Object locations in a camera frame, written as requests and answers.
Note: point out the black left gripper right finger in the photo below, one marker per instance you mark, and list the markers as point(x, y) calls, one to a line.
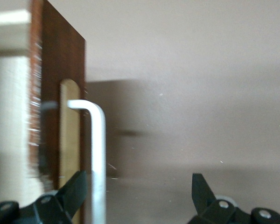
point(219, 212)

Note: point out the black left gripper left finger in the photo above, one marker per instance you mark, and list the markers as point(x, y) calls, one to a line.
point(49, 207)

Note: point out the wooden drawer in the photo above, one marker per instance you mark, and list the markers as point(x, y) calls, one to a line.
point(51, 70)

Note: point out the brown table cover sheet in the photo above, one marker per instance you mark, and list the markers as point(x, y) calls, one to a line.
point(200, 70)

